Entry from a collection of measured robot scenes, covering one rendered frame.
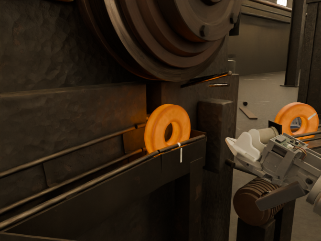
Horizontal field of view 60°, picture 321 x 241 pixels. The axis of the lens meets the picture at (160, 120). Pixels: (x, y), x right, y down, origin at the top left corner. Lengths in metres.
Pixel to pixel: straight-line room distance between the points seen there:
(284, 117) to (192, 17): 0.55
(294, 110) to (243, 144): 0.46
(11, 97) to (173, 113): 0.39
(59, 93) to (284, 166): 0.47
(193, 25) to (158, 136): 0.29
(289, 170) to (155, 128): 0.32
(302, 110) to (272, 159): 0.50
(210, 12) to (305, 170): 0.39
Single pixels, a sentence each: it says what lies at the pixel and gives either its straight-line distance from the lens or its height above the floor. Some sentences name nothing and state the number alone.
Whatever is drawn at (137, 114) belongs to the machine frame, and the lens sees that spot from 0.75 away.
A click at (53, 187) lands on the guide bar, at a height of 0.68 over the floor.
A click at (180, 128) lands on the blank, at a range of 0.78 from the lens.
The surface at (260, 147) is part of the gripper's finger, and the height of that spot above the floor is 0.75.
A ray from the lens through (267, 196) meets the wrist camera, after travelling 0.64.
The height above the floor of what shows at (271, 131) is 0.69.
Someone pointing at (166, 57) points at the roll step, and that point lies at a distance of 0.65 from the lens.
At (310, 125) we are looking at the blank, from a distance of 1.10.
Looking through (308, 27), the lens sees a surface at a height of 1.34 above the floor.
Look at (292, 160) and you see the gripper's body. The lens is 0.57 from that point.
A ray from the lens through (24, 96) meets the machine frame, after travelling 0.60.
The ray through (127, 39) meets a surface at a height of 0.98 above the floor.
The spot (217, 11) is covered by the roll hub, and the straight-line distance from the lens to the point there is 0.71.
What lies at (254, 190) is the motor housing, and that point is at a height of 0.53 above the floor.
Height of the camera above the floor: 0.95
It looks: 13 degrees down
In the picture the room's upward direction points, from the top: straight up
